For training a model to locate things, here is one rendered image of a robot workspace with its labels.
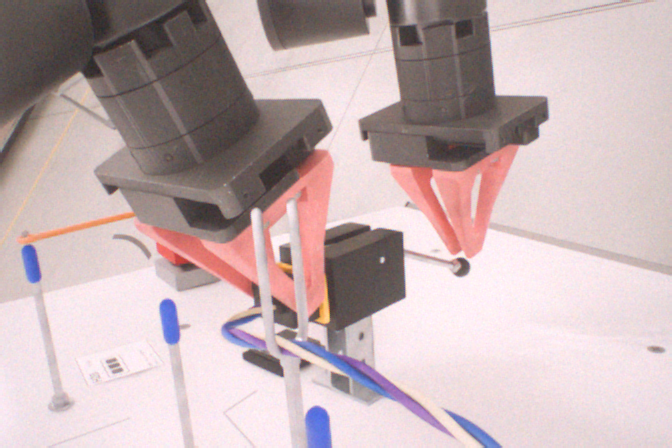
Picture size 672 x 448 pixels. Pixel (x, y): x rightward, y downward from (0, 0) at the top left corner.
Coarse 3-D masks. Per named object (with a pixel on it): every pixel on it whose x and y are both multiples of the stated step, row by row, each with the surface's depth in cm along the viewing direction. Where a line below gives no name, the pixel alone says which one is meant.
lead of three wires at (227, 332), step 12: (240, 312) 32; (252, 312) 32; (228, 324) 29; (240, 324) 31; (228, 336) 27; (240, 336) 26; (252, 336) 26; (264, 336) 25; (276, 336) 25; (252, 348) 26; (264, 348) 25
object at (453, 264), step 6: (408, 252) 41; (414, 252) 41; (414, 258) 41; (420, 258) 42; (426, 258) 42; (432, 258) 43; (438, 258) 43; (432, 264) 43; (438, 264) 43; (444, 264) 44; (450, 264) 44; (456, 264) 44; (450, 270) 45; (456, 270) 44
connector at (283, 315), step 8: (288, 272) 35; (256, 288) 34; (256, 296) 34; (272, 296) 33; (328, 296) 34; (280, 304) 33; (280, 312) 33; (288, 312) 33; (296, 312) 33; (280, 320) 33; (288, 320) 33; (296, 320) 33; (312, 320) 34; (296, 328) 33
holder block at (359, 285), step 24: (336, 240) 37; (360, 240) 36; (384, 240) 36; (288, 264) 36; (336, 264) 34; (360, 264) 35; (384, 264) 36; (336, 288) 34; (360, 288) 35; (384, 288) 37; (336, 312) 34; (360, 312) 35
